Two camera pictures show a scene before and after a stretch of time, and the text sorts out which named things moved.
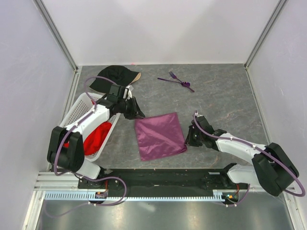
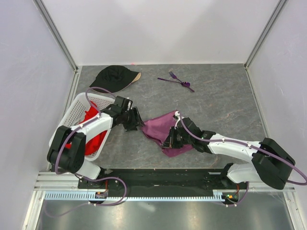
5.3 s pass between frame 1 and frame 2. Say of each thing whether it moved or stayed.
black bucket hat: stayed
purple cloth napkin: moved
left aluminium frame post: stayed
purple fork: stayed
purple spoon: stayed
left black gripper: moved
